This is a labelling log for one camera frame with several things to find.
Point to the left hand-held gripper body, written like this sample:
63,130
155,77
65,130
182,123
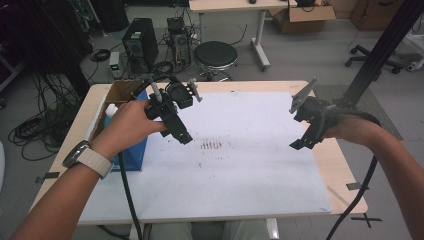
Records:
178,95

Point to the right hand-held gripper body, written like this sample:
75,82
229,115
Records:
313,111

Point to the blue cardboard box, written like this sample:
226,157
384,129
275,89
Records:
133,156

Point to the person's right hand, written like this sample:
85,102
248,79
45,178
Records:
346,128

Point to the person's left hand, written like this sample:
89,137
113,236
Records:
128,128

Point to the light wooden table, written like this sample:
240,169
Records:
333,163

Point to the small black computer tower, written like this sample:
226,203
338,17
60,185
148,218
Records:
180,43

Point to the black round stool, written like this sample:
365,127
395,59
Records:
215,55

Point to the black tape strip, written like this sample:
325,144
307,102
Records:
350,186
46,176

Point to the large black computer tower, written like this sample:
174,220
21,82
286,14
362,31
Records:
140,45

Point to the grey floor mat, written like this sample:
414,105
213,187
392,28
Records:
383,113

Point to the white power unit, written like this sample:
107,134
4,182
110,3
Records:
115,65

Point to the white table sheet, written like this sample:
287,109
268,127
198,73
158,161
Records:
233,180

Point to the black office chair base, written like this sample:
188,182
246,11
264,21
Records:
373,60

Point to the open brown cardboard box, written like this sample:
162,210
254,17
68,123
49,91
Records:
303,20

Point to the black tape cross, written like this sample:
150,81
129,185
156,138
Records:
365,219

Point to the white-legged wooden desk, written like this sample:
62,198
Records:
233,5

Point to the closed brown cardboard box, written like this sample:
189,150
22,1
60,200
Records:
376,15

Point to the dark curtain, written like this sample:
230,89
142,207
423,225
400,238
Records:
40,40

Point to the black metal stand post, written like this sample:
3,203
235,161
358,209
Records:
383,50

